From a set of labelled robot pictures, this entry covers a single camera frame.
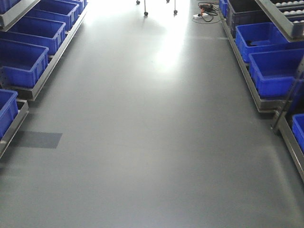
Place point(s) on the right steel shelf rack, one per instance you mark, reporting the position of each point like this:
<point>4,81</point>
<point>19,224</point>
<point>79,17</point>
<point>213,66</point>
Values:
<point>288,17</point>

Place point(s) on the steel shelf rack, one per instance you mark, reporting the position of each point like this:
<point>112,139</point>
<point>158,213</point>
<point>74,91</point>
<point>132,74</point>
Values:
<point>30,94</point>
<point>288,17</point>

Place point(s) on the left steel shelf rack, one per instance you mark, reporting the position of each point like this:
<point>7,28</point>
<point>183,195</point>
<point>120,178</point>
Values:
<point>30,94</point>

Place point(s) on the wheeled stand legs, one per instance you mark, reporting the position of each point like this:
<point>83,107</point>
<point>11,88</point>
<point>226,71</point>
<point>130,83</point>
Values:
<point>157,6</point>

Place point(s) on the blue crate right middle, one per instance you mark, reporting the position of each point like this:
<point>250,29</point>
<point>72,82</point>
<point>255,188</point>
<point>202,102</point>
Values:
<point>261,37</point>

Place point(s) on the blue crate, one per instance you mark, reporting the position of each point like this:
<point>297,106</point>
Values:
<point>274,72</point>
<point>8,109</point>
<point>36,31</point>
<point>261,37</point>
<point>56,10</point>
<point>23,63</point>

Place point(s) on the blue crate right near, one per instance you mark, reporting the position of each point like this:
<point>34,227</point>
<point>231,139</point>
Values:
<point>274,72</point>

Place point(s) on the dark crate right far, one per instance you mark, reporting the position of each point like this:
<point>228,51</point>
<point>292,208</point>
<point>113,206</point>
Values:
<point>241,12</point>

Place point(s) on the blue crate left nearest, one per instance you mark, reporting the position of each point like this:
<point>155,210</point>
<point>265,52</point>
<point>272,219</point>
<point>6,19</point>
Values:
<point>8,109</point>

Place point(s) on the blue crate right lowest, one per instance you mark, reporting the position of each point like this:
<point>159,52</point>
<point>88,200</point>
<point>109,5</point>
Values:
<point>298,129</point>

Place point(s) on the power strip with cables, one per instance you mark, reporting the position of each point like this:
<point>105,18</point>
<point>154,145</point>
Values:
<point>208,13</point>

